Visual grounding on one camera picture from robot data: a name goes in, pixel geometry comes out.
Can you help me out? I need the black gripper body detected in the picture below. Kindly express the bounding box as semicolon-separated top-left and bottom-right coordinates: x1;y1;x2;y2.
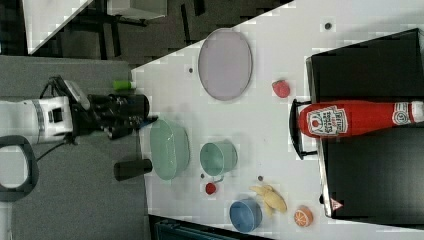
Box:
71;94;158;140

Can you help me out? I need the red felt ketchup bottle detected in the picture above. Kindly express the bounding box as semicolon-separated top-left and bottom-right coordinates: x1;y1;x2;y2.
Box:
297;100;423;138

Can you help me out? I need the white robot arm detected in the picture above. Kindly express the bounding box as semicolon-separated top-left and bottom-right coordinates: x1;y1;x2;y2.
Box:
1;97;145;240

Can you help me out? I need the black toaster oven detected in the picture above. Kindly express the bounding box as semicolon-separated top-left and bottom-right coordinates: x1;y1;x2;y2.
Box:
289;28;423;229

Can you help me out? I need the green marker on table edge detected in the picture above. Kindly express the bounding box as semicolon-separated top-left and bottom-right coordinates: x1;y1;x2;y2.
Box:
113;80;136;91

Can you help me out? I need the green colander bowl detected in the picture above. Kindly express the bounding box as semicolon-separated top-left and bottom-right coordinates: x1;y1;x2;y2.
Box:
150;119;190;181

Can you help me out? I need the green mug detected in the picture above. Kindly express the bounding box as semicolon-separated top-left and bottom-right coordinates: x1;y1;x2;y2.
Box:
200;140;238;178

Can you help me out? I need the grey round plate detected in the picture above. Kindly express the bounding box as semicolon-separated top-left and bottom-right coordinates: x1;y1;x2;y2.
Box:
198;28;253;101

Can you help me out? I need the white side table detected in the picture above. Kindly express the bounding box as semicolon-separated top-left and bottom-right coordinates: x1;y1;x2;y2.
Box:
21;0;94;55

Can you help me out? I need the blue cup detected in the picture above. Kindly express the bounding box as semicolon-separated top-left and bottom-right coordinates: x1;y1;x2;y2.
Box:
229;198;262;233

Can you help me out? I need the red toy strawberry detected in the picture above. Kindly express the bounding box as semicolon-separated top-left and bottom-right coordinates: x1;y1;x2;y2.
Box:
272;80;290;98

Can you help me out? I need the yellow toy banana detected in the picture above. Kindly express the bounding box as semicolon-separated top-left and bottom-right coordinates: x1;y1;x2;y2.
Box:
250;185;287;217

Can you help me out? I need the orange slice toy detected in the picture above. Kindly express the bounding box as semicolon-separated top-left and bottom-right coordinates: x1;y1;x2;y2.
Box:
294;206;314;227

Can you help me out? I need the blue metal frame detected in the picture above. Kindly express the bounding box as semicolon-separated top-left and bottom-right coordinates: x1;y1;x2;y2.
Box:
148;214;271;240

